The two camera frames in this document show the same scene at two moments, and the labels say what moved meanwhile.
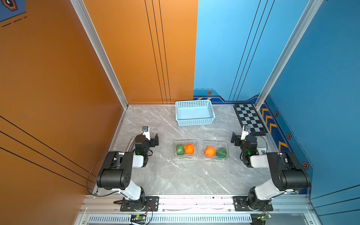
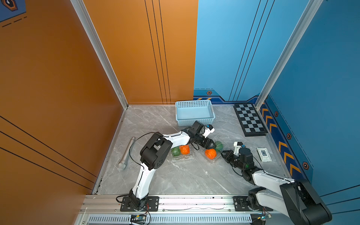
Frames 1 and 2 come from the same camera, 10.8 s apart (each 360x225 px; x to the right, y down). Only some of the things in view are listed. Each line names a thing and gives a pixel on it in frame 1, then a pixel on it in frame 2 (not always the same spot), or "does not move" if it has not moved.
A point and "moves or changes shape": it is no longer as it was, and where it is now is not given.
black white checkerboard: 248,115 does not move
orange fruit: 209,151 does not move
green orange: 221,152 moves or changes shape
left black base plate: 146,204 does not move
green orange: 180,149 moves or changes shape
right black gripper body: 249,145 → 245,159
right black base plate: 240,204 does not move
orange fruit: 189,149 moves or changes shape
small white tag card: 262,151 does not move
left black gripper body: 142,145 → 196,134
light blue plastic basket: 193,113 does not move
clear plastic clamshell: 185,150 moves or changes shape
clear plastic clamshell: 215,151 moves or changes shape
